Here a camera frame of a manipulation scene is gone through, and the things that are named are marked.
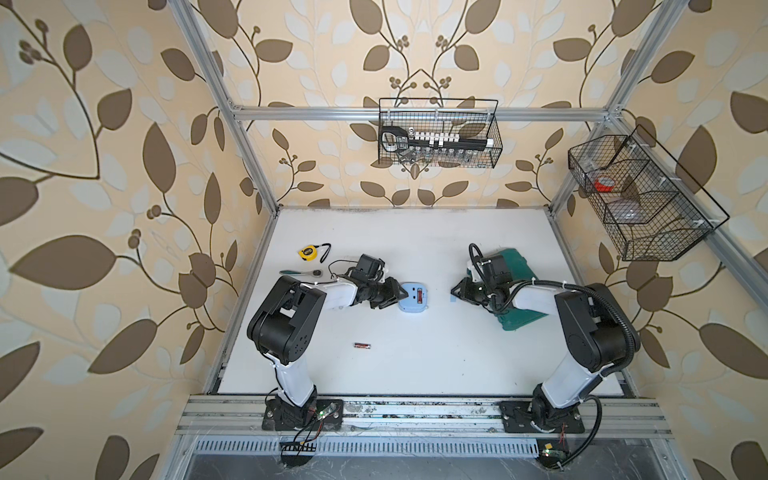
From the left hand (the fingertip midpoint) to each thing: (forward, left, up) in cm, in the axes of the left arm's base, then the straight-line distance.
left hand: (401, 293), depth 92 cm
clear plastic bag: (+6, -54, +32) cm, 63 cm away
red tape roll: (+18, -55, +30) cm, 65 cm away
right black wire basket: (+6, -61, +32) cm, 69 cm away
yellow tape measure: (+17, +32, -2) cm, 37 cm away
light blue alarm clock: (-3, -3, -2) cm, 5 cm away
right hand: (+2, -18, -3) cm, 18 cm away
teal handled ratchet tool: (+10, +30, -3) cm, 31 cm away
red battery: (0, -6, -1) cm, 6 cm away
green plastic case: (-8, -34, +1) cm, 35 cm away
